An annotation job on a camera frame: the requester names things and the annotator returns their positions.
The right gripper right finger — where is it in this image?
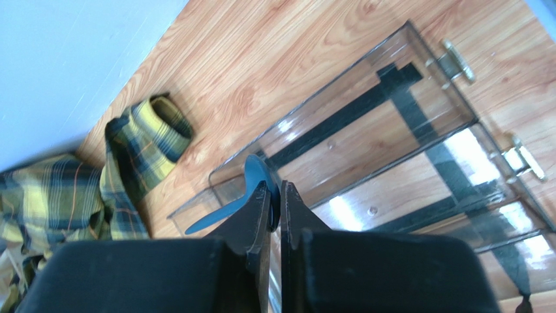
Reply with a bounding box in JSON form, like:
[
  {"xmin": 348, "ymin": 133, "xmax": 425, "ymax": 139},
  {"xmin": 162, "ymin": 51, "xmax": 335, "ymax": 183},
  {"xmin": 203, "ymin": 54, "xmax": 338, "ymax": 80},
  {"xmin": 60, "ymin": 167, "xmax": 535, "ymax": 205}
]
[{"xmin": 281, "ymin": 181, "xmax": 499, "ymax": 312}]

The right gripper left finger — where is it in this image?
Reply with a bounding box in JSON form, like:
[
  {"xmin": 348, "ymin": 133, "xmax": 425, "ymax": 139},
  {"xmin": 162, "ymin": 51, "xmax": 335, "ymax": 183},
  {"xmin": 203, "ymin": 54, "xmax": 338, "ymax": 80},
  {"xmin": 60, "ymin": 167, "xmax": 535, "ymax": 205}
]
[{"xmin": 18, "ymin": 182, "xmax": 271, "ymax": 312}]

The clear plastic utensil organizer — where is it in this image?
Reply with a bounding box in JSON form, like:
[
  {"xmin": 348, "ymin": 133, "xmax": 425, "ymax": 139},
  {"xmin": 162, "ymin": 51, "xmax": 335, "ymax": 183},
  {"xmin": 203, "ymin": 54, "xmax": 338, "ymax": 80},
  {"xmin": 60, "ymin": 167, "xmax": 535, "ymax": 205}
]
[{"xmin": 169, "ymin": 22, "xmax": 555, "ymax": 312}]

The yellow plaid shirt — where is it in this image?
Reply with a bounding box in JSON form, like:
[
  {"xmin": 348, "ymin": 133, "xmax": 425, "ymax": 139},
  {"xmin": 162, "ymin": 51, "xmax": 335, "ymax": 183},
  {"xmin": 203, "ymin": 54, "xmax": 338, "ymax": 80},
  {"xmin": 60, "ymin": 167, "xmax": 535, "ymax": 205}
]
[{"xmin": 1, "ymin": 95, "xmax": 193, "ymax": 312}]

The brass hinge lower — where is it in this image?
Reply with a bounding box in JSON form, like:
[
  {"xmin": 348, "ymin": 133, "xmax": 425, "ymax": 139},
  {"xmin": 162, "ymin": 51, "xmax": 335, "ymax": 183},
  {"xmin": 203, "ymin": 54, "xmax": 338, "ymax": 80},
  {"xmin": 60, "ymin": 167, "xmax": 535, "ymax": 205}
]
[{"xmin": 501, "ymin": 132, "xmax": 548, "ymax": 183}]

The brass hinge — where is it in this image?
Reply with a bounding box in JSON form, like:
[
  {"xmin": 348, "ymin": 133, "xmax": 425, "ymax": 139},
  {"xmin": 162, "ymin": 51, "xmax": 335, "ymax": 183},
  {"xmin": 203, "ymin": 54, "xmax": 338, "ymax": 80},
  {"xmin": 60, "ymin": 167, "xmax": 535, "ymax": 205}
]
[
  {"xmin": 501, "ymin": 132, "xmax": 548, "ymax": 183},
  {"xmin": 425, "ymin": 38, "xmax": 477, "ymax": 85}
]

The brass hinge upper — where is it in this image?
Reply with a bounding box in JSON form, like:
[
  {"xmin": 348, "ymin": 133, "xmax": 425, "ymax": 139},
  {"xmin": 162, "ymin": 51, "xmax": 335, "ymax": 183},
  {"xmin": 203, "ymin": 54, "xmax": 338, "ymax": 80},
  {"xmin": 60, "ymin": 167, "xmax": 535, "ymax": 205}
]
[{"xmin": 425, "ymin": 38, "xmax": 477, "ymax": 85}]

